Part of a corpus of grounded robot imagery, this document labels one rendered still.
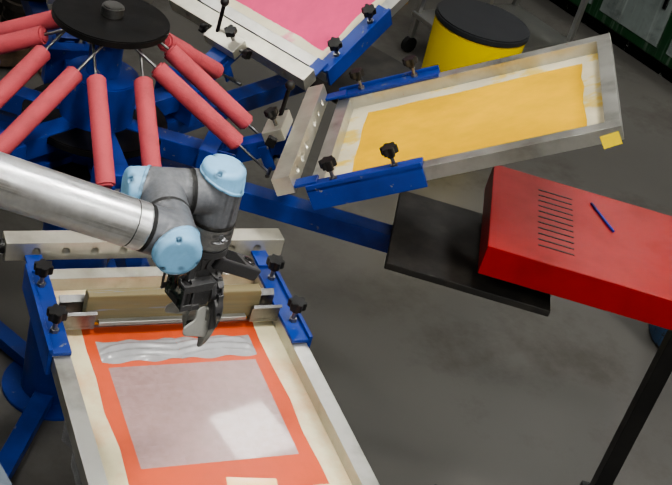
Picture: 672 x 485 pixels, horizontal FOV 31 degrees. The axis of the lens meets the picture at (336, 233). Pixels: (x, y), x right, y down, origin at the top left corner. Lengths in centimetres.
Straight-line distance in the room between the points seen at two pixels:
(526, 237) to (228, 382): 97
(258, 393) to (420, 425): 163
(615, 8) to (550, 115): 481
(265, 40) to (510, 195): 93
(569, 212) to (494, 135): 44
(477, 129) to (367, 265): 185
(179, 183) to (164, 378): 83
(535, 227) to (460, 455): 115
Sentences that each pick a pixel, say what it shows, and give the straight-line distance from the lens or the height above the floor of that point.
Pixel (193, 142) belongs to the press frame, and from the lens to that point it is 338.
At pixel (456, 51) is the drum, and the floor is 60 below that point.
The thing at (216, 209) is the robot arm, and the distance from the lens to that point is 194.
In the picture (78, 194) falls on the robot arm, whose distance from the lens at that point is 175.
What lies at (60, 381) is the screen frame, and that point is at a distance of 257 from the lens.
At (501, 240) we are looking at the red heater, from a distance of 319.
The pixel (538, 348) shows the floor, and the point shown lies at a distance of 483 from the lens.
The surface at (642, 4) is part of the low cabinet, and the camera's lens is 779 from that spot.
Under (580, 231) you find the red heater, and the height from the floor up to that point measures 110.
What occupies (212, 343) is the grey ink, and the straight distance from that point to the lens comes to 277.
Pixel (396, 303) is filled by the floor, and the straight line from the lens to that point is 477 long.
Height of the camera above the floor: 270
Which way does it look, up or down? 32 degrees down
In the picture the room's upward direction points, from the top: 17 degrees clockwise
